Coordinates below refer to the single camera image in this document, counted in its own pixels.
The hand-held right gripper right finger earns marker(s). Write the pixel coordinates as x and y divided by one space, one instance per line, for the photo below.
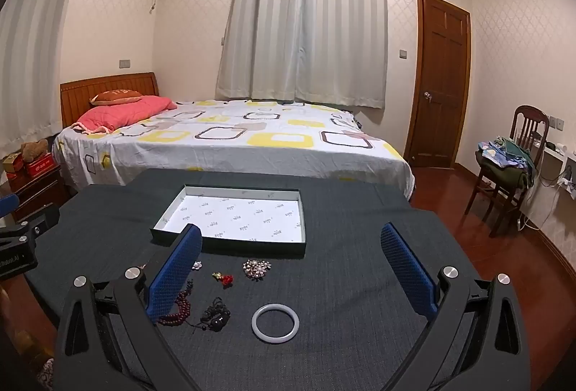
407 274

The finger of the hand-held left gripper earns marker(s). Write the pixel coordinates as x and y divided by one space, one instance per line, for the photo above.
8 204
38 222

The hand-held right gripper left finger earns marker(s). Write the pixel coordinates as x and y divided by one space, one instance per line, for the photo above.
173 278

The red and gold charm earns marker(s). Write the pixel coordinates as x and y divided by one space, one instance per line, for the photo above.
228 280

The large pearl rhinestone brooch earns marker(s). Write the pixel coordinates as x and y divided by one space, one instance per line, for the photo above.
256 270

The green box with white lining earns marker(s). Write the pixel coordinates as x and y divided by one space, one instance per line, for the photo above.
234 211

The white jade bangle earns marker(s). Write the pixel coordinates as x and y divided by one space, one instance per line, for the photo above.
254 323

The wooden nightstand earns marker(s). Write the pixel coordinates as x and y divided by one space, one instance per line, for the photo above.
38 195

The red box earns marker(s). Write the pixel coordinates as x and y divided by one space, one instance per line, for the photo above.
40 166

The brown teddy bear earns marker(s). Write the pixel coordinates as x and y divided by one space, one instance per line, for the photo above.
33 149

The dark grey tablecloth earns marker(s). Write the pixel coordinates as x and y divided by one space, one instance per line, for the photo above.
337 283

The wooden chair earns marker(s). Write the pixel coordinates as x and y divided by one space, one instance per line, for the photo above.
490 197

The pink blanket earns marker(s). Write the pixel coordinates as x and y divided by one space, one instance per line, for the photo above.
121 114

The red-brown pillow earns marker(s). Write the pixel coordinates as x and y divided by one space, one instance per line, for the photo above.
114 98

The bed with patterned sheet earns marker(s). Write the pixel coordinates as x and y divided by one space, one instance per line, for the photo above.
225 139

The pile of clothes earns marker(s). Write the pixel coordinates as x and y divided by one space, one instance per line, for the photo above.
504 157

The wooden headboard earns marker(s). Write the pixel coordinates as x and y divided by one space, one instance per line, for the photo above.
112 87

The white desk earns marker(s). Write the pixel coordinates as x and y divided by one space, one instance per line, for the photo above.
546 188

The wooden door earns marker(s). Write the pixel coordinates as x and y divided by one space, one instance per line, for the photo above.
438 85

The pale striped curtain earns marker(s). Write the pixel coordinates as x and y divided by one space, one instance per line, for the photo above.
301 22

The grey wall switch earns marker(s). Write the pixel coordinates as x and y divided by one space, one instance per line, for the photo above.
124 63

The wall outlet behind chair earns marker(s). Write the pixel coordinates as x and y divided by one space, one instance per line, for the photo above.
557 123

